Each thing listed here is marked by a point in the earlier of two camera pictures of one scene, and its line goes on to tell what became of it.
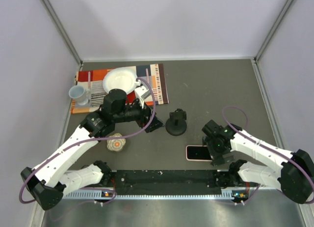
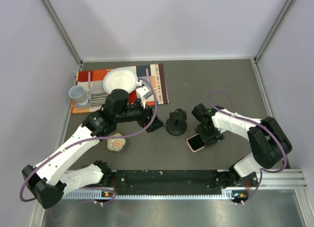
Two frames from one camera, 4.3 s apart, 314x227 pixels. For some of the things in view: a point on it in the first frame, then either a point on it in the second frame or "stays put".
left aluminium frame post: [56, 20] stays put
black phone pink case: [198, 153] -> [195, 142]
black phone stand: [176, 125] stays put
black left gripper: [146, 111] stays put
